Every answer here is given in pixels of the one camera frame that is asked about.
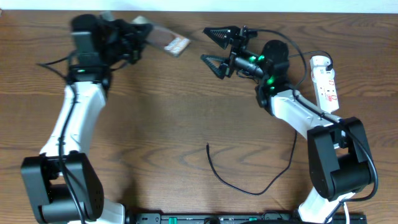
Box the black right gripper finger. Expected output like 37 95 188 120
200 55 230 80
203 26 240 50

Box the rose gold Galaxy smartphone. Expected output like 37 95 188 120
131 16 191 57

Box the black charger cable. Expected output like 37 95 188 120
206 50 335 197

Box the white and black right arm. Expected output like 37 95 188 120
201 26 379 223

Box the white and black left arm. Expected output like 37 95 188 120
21 12 154 223

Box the white charger plug adapter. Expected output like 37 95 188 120
311 66 335 83

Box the white power strip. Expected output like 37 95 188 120
310 55 339 113

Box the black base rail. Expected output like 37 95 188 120
129 212 368 224

